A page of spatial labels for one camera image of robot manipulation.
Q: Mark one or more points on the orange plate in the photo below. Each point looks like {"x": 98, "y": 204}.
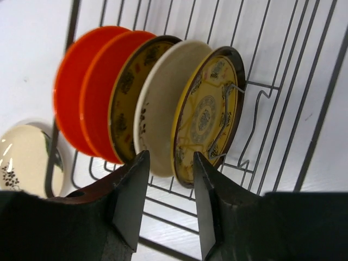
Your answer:
{"x": 97, "y": 87}
{"x": 68, "y": 83}

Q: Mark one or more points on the cream plate floral print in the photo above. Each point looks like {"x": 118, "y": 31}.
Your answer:
{"x": 158, "y": 100}

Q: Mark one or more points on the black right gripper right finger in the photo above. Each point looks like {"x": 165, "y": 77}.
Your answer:
{"x": 206, "y": 178}

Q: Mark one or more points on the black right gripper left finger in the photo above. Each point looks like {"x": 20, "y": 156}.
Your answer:
{"x": 127, "y": 198}

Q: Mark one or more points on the yellow patterned plate brown rim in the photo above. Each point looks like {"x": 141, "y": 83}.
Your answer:
{"x": 126, "y": 91}

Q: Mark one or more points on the cream plate black leaf print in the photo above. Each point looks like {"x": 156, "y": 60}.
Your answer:
{"x": 24, "y": 157}

